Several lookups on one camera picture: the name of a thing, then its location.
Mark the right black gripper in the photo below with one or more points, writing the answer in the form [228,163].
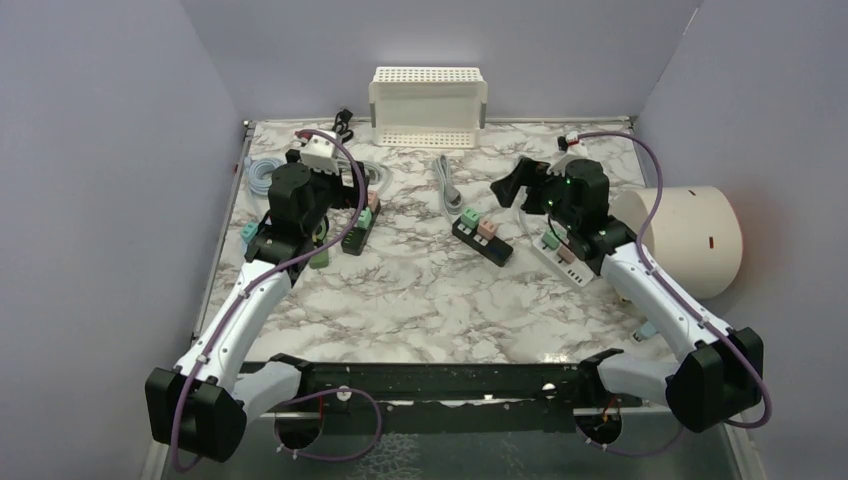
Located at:
[531,173]

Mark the black power strip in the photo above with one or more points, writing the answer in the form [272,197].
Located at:
[355,241]
[495,249]

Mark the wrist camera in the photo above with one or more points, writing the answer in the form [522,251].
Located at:
[318,153]
[571,148]

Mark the teal plug adapter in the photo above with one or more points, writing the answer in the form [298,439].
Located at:
[248,232]

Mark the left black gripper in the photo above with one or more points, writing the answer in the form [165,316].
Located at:
[347,196]

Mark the green plug adapter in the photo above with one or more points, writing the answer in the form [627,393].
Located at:
[470,218]

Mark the light blue small device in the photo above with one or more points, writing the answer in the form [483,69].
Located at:
[644,332]

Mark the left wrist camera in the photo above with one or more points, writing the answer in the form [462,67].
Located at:
[318,153]

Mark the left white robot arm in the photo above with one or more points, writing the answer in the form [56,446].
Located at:
[201,405]

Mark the white perforated plastic basket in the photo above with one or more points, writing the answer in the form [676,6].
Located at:
[428,107]

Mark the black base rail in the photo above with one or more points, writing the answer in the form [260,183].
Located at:
[409,398]

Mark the cream cylindrical bin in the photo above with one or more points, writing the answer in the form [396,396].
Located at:
[696,238]

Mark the white power strip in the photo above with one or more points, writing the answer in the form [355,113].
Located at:
[563,264]

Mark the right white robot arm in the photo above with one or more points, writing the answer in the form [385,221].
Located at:
[718,371]

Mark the pink plug adapter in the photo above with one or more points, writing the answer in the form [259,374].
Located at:
[487,229]

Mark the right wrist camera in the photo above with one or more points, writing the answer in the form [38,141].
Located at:
[571,148]

